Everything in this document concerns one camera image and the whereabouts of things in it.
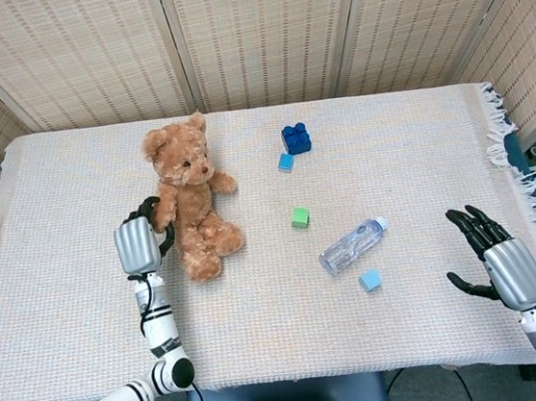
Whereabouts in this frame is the light blue cube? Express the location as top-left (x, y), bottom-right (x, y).
top-left (356, 268), bottom-right (385, 294)

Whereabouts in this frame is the clear plastic water bottle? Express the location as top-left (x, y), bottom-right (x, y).
top-left (315, 215), bottom-right (394, 279)

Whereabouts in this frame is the white woven fringed tablecloth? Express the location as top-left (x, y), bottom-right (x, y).
top-left (0, 74), bottom-right (536, 401)

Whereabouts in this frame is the green cube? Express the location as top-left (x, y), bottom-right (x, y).
top-left (290, 206), bottom-right (312, 231)

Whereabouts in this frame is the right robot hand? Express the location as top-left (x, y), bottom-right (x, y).
top-left (439, 196), bottom-right (536, 320)

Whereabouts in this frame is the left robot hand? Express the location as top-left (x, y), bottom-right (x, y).
top-left (110, 193), bottom-right (181, 279)

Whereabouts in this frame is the woven folding screen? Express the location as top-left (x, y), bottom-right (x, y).
top-left (0, 0), bottom-right (536, 198)

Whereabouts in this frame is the brown teddy bear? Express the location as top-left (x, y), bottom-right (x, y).
top-left (137, 108), bottom-right (250, 288)

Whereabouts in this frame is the dark blue building brick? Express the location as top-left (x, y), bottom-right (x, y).
top-left (280, 120), bottom-right (314, 158)

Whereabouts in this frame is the blue cube with teal top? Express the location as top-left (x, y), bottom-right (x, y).
top-left (276, 151), bottom-right (296, 174)

